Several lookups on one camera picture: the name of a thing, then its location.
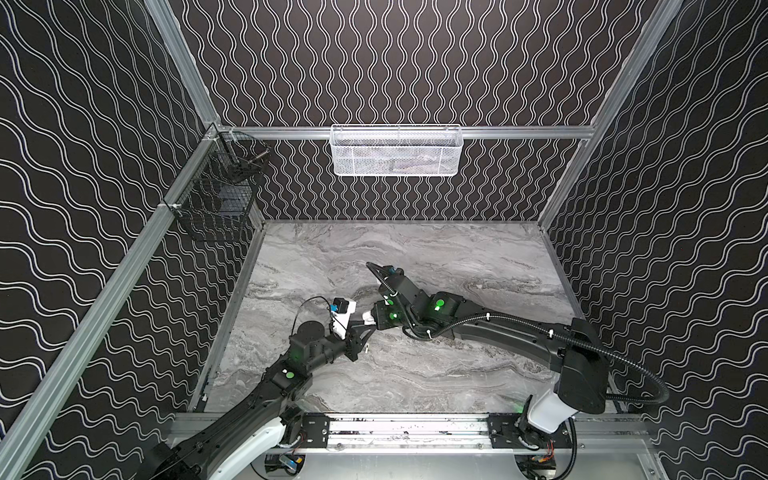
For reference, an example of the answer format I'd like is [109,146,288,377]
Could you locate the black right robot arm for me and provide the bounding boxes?
[371,269,670,434]

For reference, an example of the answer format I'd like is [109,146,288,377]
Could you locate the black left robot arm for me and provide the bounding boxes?
[135,321,377,479]

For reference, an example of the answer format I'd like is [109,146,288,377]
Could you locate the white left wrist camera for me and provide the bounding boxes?
[330,297,357,340]

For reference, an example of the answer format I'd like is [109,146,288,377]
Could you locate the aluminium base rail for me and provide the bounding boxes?
[248,411,571,454]

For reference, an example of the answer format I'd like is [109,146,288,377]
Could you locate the white wire mesh basket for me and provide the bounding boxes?
[329,132,464,177]

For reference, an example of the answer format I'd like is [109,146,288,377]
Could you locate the black wire basket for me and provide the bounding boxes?
[170,128,271,244]

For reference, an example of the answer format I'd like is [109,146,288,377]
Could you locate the aluminium frame back bar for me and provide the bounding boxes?
[221,125,596,141]

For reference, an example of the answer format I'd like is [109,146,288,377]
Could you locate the aluminium frame post left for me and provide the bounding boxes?
[1,1,218,479]

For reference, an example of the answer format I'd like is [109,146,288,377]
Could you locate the aluminium frame post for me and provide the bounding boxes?
[1,1,218,479]
[538,0,683,232]

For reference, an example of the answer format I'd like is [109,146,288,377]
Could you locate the aluminium frame post right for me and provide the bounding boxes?
[538,0,683,232]

